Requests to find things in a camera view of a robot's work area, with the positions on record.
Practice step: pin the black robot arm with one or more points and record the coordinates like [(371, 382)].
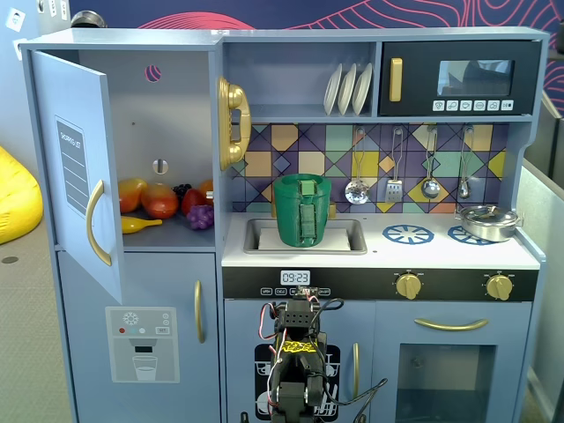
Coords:
[(299, 317)]

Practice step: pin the blue dishwasher door black print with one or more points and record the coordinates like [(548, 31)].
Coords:
[(242, 321)]

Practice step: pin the blue door with dispenser print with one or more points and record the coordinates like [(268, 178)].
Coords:
[(154, 282)]

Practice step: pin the blue oven door with window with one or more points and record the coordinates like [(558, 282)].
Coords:
[(392, 326)]

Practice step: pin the black toy microwave door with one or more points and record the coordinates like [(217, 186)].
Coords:
[(418, 53)]

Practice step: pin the blue cabinet door shopping list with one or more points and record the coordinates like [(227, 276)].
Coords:
[(48, 88)]

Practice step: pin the green plastic cup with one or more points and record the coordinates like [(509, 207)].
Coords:
[(288, 211)]

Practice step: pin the grey toy sink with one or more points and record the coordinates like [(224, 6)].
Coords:
[(260, 247)]

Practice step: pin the gold toy faucet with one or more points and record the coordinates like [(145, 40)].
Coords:
[(331, 210)]

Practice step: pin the steel slotted skimmer spoon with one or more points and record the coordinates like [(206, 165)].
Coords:
[(357, 192)]

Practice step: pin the orange toy fruit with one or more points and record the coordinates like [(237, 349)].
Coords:
[(206, 187)]

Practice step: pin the purple toy grapes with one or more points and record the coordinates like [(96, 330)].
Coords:
[(200, 217)]

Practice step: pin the red toy apple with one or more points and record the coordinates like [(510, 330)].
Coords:
[(192, 202)]

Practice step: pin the dark toy blackberry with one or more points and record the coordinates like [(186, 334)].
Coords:
[(180, 190)]

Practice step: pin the steel slotted spatula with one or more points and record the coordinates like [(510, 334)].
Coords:
[(394, 191)]

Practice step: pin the red yellow toy mango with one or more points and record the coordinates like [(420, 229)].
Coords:
[(130, 194), (159, 202)]

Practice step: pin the gold toy telephone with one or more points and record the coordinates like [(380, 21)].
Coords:
[(238, 94)]

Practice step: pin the white toy plate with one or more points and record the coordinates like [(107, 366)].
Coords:
[(331, 90), (348, 90), (363, 90)]

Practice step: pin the yellow toy banana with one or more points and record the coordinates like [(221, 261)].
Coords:
[(136, 224)]

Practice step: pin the gold stove knob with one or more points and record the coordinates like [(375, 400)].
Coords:
[(499, 287), (408, 286)]

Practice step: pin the steel toy ladle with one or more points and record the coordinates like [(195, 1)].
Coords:
[(430, 188)]

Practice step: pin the yellow-green round object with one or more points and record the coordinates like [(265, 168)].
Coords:
[(356, 370)]

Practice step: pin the blue toy kitchen body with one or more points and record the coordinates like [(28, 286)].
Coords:
[(308, 36)]

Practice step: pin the steel toy spoon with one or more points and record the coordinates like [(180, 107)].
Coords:
[(464, 189)]

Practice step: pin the steel pot with lid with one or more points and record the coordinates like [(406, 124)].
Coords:
[(487, 222)]

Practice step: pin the yellow beanbag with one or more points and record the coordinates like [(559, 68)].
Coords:
[(17, 198)]

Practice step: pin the grey partition panel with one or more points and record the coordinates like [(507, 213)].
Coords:
[(544, 264)]

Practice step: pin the steel bowl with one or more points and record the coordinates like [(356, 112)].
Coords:
[(88, 20)]

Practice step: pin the round dark floor cover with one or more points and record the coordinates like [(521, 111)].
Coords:
[(9, 259)]

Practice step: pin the small wrist camera board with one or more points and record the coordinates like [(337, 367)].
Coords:
[(305, 292)]

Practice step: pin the white wall box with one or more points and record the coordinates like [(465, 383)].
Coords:
[(15, 18)]

